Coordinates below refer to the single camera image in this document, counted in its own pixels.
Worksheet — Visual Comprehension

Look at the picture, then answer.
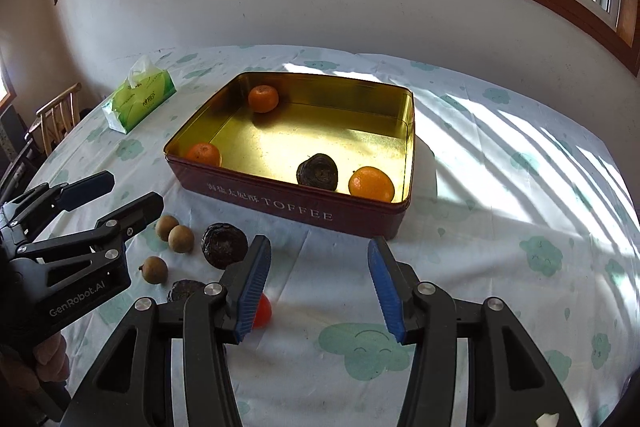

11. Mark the dark wrinkled dried fruit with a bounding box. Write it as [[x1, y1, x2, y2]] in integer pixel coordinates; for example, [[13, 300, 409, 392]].
[[167, 280, 205, 303], [201, 223, 248, 270], [296, 153, 338, 191]]

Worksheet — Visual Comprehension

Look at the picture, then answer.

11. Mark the red cherry tomato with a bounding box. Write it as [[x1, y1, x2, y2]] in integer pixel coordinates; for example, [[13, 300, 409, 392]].
[[252, 294, 272, 329]]

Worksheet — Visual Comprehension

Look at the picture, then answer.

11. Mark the orange mandarin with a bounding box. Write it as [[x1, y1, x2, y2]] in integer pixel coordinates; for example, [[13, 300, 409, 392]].
[[348, 166, 395, 202], [247, 84, 280, 114], [184, 142, 221, 167]]

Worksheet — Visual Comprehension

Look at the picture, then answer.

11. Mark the person's hand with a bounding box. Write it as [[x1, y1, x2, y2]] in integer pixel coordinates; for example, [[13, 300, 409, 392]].
[[1, 332, 70, 395]]

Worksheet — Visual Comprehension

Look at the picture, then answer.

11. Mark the wooden chair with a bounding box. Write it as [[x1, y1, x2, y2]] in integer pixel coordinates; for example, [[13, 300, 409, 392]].
[[0, 81, 84, 203]]

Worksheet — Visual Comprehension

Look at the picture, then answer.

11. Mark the orange mandarin in tin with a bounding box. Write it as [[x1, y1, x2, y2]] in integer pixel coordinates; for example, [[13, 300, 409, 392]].
[[247, 84, 280, 114], [184, 142, 221, 167]]

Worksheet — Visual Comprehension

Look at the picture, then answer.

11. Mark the green tissue pack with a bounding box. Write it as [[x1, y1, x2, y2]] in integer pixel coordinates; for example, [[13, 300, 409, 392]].
[[101, 55, 176, 134]]

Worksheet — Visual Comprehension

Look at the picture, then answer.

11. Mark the white cloud-print tablecloth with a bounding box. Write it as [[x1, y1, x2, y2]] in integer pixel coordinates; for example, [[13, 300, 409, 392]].
[[36, 46, 639, 426]]

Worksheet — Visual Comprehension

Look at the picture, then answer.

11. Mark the red toffee tin box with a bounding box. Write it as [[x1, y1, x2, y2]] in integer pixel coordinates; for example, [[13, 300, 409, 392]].
[[164, 72, 416, 239]]

